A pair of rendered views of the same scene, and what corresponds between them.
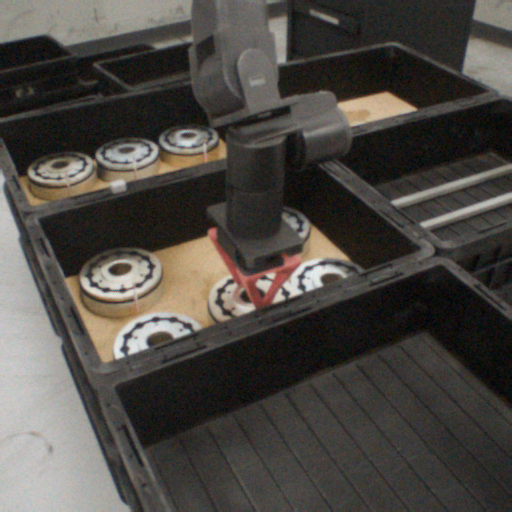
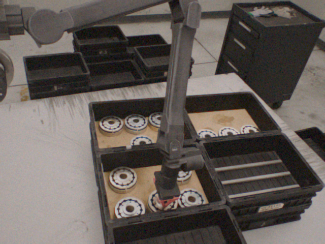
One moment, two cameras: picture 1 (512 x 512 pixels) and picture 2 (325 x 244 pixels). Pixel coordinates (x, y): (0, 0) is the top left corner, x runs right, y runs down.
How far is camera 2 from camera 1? 0.46 m
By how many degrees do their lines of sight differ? 6
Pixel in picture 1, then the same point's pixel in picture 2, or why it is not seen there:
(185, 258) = (146, 173)
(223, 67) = (165, 144)
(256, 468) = not seen: outside the picture
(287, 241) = (175, 192)
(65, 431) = (93, 223)
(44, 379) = (90, 202)
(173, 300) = (138, 190)
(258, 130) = (172, 161)
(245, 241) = (162, 189)
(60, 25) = not seen: hidden behind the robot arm
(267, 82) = (177, 149)
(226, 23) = (169, 131)
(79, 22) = not seen: hidden behind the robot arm
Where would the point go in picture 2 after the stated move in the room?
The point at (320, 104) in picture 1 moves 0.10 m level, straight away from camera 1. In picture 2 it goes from (195, 153) to (202, 133)
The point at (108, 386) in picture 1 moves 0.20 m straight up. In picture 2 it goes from (110, 227) to (111, 185)
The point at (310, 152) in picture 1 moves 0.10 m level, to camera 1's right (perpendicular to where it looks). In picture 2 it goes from (188, 169) to (220, 177)
